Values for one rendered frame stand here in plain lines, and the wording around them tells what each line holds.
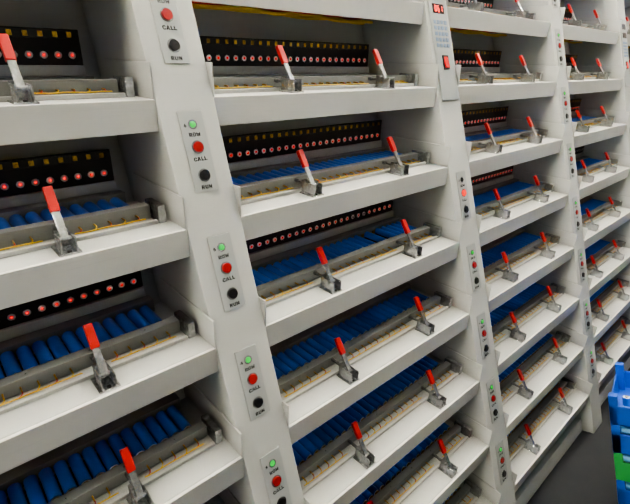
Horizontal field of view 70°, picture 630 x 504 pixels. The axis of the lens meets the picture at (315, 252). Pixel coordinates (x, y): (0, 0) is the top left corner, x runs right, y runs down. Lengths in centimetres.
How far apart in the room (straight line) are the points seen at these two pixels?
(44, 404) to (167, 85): 47
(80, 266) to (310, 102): 49
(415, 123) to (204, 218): 68
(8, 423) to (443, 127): 102
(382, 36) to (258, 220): 69
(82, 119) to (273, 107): 31
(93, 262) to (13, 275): 9
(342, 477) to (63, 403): 57
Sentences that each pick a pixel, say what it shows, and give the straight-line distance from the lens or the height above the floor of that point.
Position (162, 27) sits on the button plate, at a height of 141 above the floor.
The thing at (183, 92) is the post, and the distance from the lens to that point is 74.
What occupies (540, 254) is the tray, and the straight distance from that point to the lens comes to 171.
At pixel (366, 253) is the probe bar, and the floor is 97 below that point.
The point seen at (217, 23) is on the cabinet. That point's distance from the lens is 106.
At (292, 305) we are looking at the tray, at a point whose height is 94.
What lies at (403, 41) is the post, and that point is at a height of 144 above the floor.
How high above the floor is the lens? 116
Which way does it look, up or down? 9 degrees down
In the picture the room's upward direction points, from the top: 11 degrees counter-clockwise
